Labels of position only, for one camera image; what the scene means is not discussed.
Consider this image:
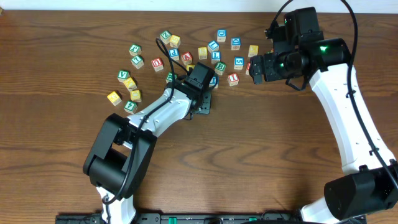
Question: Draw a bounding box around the yellow S block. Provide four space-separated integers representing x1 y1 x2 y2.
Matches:
198 47 208 60

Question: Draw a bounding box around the red A block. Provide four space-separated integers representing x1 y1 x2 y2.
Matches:
181 52 193 65

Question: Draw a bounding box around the yellow block beside Z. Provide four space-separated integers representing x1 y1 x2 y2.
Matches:
169 35 181 49

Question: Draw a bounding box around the blue l block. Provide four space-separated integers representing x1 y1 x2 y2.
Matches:
207 40 220 53
211 51 221 64

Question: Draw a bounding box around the green B block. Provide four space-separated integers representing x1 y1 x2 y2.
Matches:
215 62 226 75

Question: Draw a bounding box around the blue D block right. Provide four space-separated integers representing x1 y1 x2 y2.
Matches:
231 37 241 50

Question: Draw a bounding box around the green 4 block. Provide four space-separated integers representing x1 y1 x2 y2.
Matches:
124 100 137 114

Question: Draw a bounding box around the green 7 block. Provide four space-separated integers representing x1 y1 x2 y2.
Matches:
131 55 144 69

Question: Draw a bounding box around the blue P block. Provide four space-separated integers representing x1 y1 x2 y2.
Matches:
169 49 180 61

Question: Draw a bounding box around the blue T block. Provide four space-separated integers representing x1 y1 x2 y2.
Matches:
209 75 219 89

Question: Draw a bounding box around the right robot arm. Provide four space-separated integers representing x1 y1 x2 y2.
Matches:
249 7 397 223

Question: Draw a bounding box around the red I block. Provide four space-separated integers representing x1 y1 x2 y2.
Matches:
228 73 239 86

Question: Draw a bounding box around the yellow K block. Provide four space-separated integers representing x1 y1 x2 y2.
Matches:
123 77 137 91

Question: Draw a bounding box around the red U block right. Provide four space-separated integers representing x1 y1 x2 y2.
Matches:
245 62 251 75

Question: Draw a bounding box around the red U block left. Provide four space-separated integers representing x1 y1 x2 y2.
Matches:
151 57 164 72

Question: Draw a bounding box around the yellow o block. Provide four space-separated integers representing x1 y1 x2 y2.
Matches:
130 90 142 102
187 64 195 71

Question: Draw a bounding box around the blue L block upper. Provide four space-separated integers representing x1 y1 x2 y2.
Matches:
207 40 220 53

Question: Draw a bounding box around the green Z block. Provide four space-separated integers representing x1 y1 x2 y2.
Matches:
160 30 172 45

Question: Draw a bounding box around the yellow O block centre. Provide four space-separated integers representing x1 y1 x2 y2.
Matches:
187 64 195 71

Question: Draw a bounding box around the green R block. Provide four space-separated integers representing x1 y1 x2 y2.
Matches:
165 72 178 83

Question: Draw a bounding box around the yellow O block left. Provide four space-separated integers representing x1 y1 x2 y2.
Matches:
130 90 142 102

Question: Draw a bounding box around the green J block left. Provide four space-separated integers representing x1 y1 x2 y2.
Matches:
129 44 142 57

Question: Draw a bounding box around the blue S block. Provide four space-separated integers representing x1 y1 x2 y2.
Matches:
234 57 244 70

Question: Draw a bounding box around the yellow G block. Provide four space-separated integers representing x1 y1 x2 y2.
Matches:
107 91 122 106

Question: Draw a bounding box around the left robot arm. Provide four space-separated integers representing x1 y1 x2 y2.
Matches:
83 63 217 223

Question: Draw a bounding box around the blue d block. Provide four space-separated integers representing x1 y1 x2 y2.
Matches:
231 37 241 50
216 29 226 42

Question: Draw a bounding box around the green V block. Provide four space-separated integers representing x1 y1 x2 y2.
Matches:
117 70 130 83

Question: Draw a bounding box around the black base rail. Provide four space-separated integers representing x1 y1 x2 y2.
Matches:
55 212 368 224

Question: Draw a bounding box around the red u block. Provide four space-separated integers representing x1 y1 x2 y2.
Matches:
151 57 164 72
245 62 251 75

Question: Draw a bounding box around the blue D block top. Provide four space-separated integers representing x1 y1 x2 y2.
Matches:
216 29 226 42

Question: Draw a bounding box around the blue L block lower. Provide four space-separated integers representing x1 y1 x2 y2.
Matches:
211 51 221 64

